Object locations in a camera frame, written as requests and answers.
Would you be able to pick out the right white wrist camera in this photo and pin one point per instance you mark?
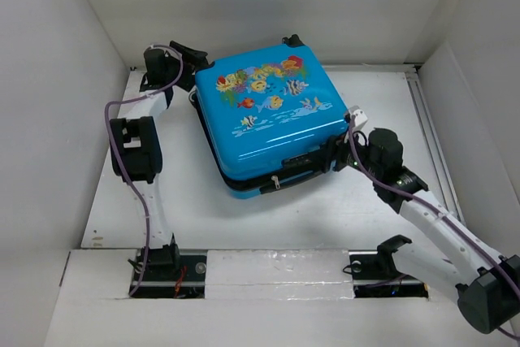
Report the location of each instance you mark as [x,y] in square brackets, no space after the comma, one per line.
[356,118]

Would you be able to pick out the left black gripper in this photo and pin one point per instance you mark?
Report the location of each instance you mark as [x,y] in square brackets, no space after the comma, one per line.
[190,58]

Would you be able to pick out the blue hard-shell suitcase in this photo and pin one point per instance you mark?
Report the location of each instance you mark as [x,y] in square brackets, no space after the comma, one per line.
[265,114]

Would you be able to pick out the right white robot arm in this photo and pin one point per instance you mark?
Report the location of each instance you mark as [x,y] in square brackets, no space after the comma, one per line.
[482,282]

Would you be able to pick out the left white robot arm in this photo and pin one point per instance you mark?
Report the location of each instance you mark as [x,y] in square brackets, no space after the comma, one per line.
[135,149]

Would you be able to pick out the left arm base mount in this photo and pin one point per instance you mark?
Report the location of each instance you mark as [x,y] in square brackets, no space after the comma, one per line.
[169,273]

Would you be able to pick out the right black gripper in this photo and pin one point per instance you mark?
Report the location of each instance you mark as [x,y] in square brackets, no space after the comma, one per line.
[327,149]

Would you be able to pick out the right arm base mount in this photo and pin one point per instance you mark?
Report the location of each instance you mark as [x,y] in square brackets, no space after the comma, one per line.
[372,279]

